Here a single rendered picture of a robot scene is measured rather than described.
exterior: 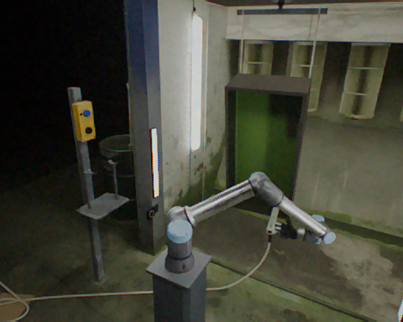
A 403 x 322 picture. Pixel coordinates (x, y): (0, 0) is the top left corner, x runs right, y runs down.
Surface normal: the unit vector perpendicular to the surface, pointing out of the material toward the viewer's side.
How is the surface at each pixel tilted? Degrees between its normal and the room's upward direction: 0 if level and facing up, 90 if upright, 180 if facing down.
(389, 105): 90
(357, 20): 90
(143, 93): 90
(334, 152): 57
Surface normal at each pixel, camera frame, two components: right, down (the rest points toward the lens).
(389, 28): -0.47, 0.32
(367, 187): -0.38, -0.24
